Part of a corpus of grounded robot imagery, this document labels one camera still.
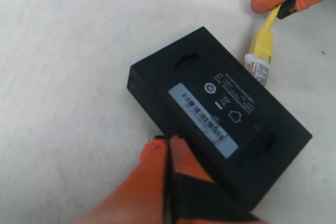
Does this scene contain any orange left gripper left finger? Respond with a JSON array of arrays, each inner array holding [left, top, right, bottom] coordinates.
[[74, 136, 169, 223]]

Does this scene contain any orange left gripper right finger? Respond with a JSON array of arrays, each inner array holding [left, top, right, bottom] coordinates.
[[170, 136, 265, 223]]

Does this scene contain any black network switch box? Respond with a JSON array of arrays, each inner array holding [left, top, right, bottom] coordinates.
[[127, 27, 312, 209]]

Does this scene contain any yellow ethernet cable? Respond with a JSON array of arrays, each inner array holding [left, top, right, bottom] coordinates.
[[244, 5, 281, 87]]

